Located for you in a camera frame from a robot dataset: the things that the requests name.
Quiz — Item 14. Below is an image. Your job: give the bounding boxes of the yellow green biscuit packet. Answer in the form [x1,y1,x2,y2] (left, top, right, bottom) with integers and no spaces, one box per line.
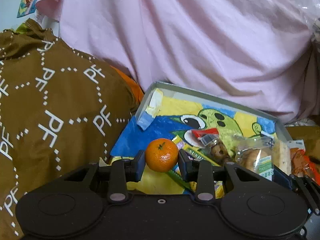
[167,135,219,194]

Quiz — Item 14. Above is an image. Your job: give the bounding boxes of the red dried tofu packet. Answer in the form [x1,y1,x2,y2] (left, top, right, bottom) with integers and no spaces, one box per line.
[287,140,319,183]

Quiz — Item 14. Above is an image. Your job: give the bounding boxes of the red nut snack packet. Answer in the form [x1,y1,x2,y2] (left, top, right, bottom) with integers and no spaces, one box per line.
[191,128,232,166]

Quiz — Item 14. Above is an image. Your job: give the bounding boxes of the orange mandarin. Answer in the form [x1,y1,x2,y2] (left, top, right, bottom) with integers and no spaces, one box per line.
[145,138,178,173]

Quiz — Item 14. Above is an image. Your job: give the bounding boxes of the orange rice cracker bar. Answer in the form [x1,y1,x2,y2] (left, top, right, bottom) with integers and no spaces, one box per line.
[273,139,291,176]

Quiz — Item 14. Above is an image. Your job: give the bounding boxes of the grey tray with cartoon liner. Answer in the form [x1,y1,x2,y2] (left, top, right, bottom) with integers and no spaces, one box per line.
[111,88,291,179]

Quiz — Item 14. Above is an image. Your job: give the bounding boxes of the colourful cartoon blanket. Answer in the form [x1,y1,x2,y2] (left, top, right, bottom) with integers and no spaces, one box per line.
[286,126,320,160]

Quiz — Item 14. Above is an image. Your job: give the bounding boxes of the bread roll packet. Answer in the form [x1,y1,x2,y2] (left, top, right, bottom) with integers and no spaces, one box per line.
[232,135,274,181]

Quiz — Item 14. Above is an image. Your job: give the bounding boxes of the brown PF pillow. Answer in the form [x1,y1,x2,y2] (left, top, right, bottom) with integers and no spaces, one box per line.
[1,19,143,239]

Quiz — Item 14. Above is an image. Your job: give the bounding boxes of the pink sheet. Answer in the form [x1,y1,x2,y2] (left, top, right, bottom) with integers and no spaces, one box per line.
[36,0,319,123]

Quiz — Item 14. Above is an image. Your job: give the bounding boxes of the plastic bag of clothes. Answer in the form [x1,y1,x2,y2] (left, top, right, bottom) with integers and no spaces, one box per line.
[312,0,319,47]

